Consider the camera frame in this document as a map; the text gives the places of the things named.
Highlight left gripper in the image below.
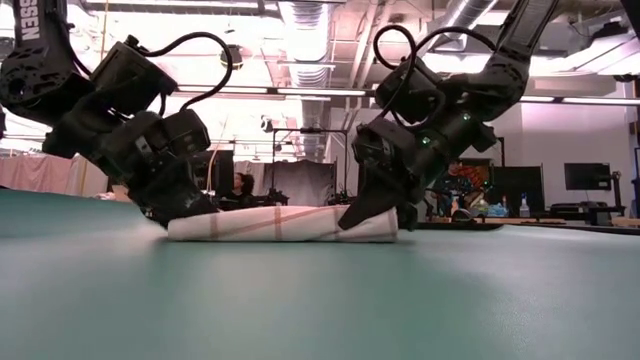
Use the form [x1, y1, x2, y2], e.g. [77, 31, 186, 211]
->
[42, 89, 220, 229]

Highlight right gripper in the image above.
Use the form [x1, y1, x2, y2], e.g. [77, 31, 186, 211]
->
[337, 104, 499, 232]

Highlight white towel red checks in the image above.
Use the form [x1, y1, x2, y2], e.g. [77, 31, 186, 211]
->
[167, 204, 400, 245]

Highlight black desk monitor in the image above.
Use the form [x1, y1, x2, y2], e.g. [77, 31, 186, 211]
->
[199, 149, 235, 200]

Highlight person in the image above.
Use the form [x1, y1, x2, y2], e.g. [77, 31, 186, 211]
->
[219, 171, 257, 210]
[435, 159, 482, 217]

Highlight white curtain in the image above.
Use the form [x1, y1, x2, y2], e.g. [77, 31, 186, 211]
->
[233, 160, 267, 208]

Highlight dark backdrop cloth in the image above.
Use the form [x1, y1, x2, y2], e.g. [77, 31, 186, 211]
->
[263, 159, 337, 207]

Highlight green table mat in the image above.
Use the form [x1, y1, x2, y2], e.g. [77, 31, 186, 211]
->
[0, 188, 640, 360]

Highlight large black screen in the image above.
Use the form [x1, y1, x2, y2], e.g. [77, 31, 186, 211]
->
[492, 165, 546, 217]

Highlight long led light bar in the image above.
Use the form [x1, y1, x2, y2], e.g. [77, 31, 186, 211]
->
[169, 82, 640, 107]

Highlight pink curtain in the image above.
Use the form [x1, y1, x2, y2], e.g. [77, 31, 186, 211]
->
[0, 152, 110, 199]

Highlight black hanging dome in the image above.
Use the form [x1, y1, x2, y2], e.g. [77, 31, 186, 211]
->
[219, 43, 245, 71]

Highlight black desk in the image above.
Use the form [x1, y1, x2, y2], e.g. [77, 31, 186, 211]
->
[548, 200, 627, 227]

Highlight black table frame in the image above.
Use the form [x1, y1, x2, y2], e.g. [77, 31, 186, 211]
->
[414, 219, 640, 236]

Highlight black stand frame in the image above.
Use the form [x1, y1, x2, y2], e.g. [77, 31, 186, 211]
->
[271, 127, 350, 207]

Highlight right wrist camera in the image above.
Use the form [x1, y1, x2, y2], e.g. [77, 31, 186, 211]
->
[374, 55, 445, 126]

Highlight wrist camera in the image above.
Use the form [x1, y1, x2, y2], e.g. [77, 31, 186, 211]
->
[89, 34, 179, 117]
[374, 55, 445, 126]

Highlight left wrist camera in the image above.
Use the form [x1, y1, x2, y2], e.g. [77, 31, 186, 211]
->
[89, 34, 179, 117]

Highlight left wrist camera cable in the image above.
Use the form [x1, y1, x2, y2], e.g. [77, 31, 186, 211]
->
[124, 31, 235, 114]

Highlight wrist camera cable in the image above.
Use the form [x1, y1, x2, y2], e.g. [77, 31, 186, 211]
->
[372, 24, 497, 132]
[124, 31, 235, 114]

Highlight silver ventilation duct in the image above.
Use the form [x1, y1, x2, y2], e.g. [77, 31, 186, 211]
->
[417, 0, 501, 56]
[278, 0, 335, 157]

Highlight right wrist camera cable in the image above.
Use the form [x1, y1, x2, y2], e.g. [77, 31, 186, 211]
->
[372, 24, 497, 132]

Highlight black wall monitor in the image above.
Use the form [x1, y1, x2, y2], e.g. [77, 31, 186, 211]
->
[563, 162, 613, 192]

